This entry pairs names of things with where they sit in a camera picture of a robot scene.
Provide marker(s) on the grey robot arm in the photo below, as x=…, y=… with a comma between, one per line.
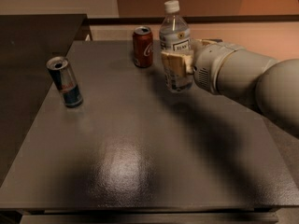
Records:
x=261, y=83

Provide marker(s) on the red cola can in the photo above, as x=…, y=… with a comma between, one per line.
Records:
x=143, y=46

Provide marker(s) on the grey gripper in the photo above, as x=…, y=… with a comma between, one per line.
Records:
x=211, y=65

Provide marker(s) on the blue label plastic bottle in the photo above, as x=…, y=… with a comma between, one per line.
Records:
x=174, y=35

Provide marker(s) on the silver blue energy drink can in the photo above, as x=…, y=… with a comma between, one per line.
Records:
x=64, y=79

